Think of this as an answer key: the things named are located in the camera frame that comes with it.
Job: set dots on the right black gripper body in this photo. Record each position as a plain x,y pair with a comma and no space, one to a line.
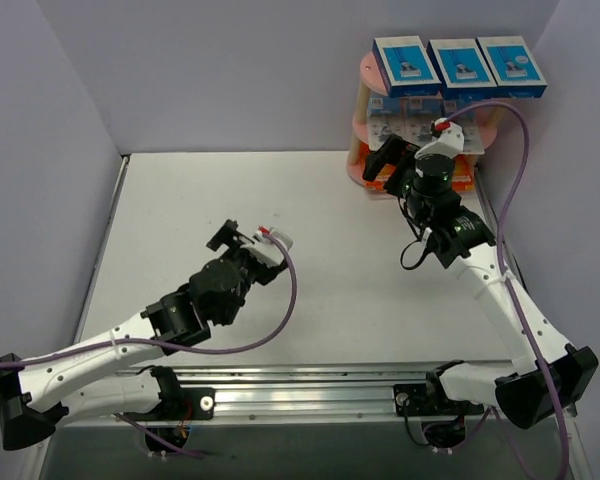
397,161

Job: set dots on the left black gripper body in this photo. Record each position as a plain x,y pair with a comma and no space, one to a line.
235,239

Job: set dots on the orange Gillette box front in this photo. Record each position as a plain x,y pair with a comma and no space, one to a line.
463,176

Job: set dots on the orange gillette box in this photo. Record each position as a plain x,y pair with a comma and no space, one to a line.
377,184
463,176

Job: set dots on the blue razor blister pack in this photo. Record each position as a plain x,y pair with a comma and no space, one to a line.
419,114

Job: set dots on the grey Harry's box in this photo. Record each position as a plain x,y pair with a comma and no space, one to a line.
405,67
462,69

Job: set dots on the white blue Harry's box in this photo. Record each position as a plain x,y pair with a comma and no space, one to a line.
513,67

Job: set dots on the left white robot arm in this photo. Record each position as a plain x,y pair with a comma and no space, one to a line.
39,394

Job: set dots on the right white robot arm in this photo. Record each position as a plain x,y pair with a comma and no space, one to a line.
547,371

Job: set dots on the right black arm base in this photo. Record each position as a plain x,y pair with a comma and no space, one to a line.
430,422

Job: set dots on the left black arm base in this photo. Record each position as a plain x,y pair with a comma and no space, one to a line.
166,427

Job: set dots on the pink three-tier shelf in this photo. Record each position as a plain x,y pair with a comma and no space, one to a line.
371,85

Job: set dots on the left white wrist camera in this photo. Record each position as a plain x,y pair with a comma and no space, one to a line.
266,246

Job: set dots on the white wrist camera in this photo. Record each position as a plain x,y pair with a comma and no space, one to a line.
448,140
266,246

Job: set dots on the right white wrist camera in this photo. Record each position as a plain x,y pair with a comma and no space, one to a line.
448,140

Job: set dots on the aluminium rail frame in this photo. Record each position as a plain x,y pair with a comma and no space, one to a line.
317,402

